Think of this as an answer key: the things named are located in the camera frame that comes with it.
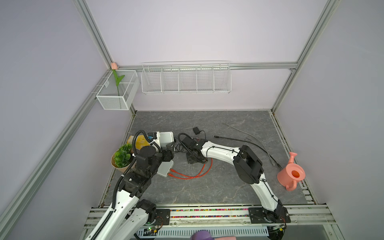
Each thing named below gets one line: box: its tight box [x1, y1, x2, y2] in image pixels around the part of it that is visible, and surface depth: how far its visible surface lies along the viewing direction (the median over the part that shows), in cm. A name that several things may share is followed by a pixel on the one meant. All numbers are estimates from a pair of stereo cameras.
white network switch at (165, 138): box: [159, 131, 174, 150], surface depth 72 cm
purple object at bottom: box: [191, 230, 215, 240], surface depth 71 cm
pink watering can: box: [277, 152, 306, 191], surface depth 79 cm
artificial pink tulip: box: [111, 62, 125, 96], surface depth 92 cm
